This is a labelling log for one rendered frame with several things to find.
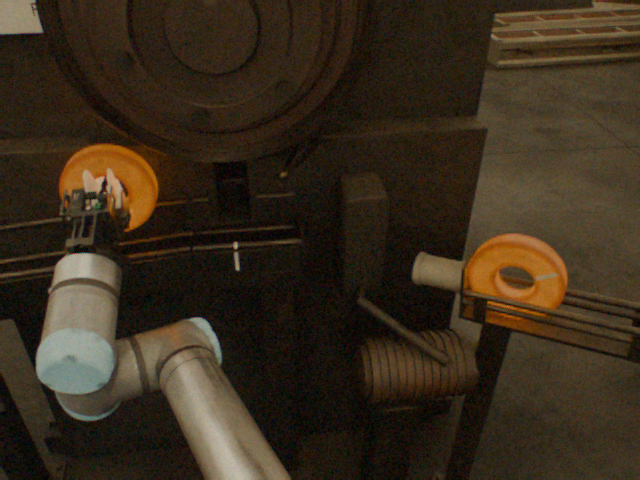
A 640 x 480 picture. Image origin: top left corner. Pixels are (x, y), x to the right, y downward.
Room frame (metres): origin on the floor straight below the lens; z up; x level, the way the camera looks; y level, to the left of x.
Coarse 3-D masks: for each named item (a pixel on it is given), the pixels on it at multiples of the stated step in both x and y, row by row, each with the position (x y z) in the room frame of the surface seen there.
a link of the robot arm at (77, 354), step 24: (72, 288) 0.56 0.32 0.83; (96, 288) 0.57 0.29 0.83; (48, 312) 0.54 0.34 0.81; (72, 312) 0.53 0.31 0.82; (96, 312) 0.54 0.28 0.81; (48, 336) 0.50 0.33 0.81; (72, 336) 0.50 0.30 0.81; (96, 336) 0.51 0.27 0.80; (48, 360) 0.47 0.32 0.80; (72, 360) 0.47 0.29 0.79; (96, 360) 0.48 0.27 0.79; (48, 384) 0.48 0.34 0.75; (72, 384) 0.48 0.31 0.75; (96, 384) 0.48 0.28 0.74
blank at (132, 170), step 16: (80, 160) 0.81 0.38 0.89; (96, 160) 0.82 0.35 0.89; (112, 160) 0.82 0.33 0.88; (128, 160) 0.82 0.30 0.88; (144, 160) 0.85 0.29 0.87; (64, 176) 0.81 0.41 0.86; (80, 176) 0.81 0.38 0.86; (96, 176) 0.82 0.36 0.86; (128, 176) 0.82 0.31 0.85; (144, 176) 0.83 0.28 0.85; (128, 192) 0.82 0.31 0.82; (144, 192) 0.82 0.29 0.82; (144, 208) 0.82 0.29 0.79
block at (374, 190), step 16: (352, 176) 0.92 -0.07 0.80; (368, 176) 0.92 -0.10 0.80; (352, 192) 0.86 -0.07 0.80; (368, 192) 0.86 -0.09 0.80; (384, 192) 0.87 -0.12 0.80; (352, 208) 0.84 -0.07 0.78; (368, 208) 0.84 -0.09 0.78; (384, 208) 0.85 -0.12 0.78; (336, 224) 0.92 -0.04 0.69; (352, 224) 0.84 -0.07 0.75; (368, 224) 0.84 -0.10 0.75; (384, 224) 0.85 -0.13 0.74; (336, 240) 0.92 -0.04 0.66; (352, 240) 0.84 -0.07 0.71; (368, 240) 0.84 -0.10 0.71; (384, 240) 0.85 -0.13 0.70; (336, 256) 0.91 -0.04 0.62; (352, 256) 0.84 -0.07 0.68; (368, 256) 0.85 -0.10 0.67; (336, 272) 0.91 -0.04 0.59; (352, 272) 0.84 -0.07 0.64; (368, 272) 0.85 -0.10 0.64; (352, 288) 0.84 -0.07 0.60; (368, 288) 0.85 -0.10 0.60
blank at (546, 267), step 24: (504, 240) 0.75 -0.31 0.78; (528, 240) 0.74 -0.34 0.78; (480, 264) 0.76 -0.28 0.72; (504, 264) 0.74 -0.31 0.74; (528, 264) 0.72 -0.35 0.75; (552, 264) 0.71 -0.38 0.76; (480, 288) 0.75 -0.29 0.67; (504, 288) 0.75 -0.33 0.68; (528, 288) 0.74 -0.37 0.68; (552, 288) 0.70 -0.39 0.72; (528, 312) 0.71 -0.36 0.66
